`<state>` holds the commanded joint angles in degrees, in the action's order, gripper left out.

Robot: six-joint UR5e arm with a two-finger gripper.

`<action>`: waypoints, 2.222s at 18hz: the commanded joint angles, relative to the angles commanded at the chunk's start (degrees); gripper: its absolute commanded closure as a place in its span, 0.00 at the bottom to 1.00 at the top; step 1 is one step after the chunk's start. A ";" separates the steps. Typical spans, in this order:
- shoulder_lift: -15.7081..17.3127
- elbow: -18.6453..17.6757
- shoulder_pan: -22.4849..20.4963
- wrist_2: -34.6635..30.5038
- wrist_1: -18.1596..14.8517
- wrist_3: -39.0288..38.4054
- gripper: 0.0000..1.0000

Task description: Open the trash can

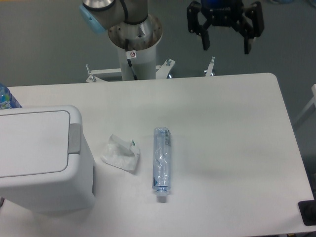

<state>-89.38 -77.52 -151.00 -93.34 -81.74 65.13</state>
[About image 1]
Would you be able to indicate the crushed clear plastic bottle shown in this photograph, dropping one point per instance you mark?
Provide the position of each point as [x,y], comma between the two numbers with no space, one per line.
[161,182]

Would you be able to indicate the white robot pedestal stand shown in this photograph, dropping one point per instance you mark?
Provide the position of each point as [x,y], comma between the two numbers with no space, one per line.
[138,56]

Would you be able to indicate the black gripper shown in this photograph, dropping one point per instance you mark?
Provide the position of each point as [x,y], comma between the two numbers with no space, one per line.
[248,19]

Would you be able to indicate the white trash can with lid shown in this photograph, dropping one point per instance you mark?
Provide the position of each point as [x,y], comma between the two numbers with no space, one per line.
[46,164]

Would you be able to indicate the black clamp at table edge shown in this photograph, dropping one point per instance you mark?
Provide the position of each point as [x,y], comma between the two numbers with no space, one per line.
[308,212]

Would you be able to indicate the white frame at right edge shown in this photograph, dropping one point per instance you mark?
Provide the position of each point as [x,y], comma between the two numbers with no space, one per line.
[307,111]

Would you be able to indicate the blue labelled water bottle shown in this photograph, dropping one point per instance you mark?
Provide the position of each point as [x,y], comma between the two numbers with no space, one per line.
[7,100]

